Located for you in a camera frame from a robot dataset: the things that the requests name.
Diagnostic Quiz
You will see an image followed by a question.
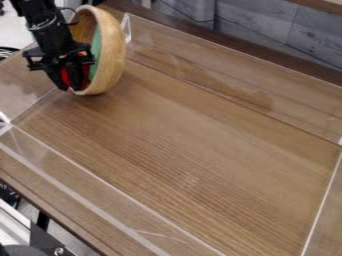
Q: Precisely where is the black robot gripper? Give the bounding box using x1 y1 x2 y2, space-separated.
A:
21 46 96 91

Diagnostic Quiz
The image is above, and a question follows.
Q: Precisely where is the red plush fruit green stem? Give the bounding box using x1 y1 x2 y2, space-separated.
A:
60 52 89 88

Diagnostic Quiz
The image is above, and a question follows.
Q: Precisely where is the wooden bowl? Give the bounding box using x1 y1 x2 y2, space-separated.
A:
70 5 127 96

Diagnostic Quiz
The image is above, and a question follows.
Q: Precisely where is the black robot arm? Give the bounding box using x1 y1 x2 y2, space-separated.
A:
9 0 94 91

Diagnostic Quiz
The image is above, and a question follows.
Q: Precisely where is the green rectangular block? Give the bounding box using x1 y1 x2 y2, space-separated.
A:
88 28 101 81

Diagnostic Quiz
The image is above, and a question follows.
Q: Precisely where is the clear acrylic tray enclosure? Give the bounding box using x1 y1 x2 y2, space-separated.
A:
0 18 342 256

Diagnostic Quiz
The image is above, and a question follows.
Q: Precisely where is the black metal bracket with screw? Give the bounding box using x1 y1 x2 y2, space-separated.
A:
29 223 77 256

